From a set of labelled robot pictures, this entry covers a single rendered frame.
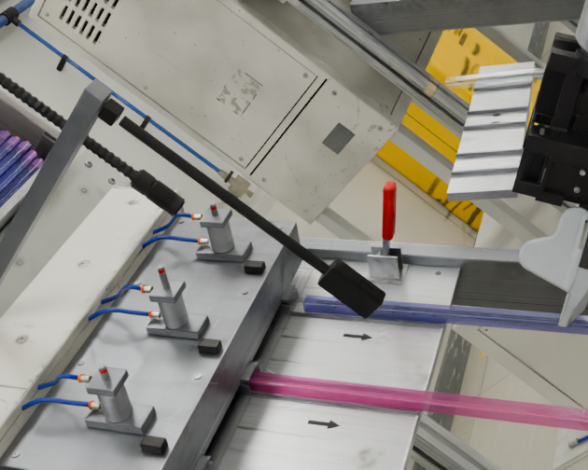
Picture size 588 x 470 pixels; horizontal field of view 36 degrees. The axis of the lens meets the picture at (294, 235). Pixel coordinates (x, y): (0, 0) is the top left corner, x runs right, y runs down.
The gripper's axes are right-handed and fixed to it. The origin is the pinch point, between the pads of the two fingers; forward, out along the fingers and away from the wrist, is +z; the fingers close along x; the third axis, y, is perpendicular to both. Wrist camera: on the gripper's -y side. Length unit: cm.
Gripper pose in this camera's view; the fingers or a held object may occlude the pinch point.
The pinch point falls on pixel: (577, 272)
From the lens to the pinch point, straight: 80.5
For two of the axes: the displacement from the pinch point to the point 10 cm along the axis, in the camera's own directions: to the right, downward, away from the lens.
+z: -0.8, 7.8, 6.3
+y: -9.5, -2.6, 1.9
